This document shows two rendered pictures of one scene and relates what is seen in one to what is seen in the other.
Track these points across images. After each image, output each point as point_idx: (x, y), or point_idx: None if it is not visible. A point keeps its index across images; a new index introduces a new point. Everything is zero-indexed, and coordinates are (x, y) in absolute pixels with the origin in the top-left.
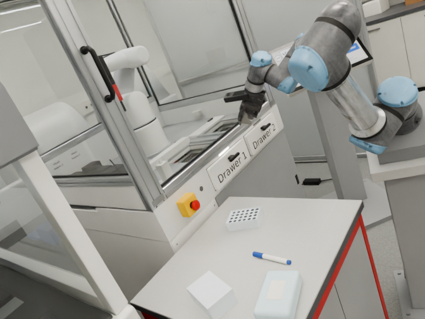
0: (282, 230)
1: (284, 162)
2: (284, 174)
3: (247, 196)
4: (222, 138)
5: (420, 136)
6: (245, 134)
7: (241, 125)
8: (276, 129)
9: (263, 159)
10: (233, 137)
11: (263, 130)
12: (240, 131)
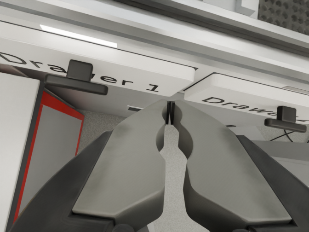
0: None
1: (239, 120)
2: (219, 119)
3: (114, 93)
4: (106, 8)
5: None
6: (227, 74)
7: (254, 62)
8: (305, 122)
9: (207, 104)
10: (168, 51)
11: (265, 122)
12: (216, 63)
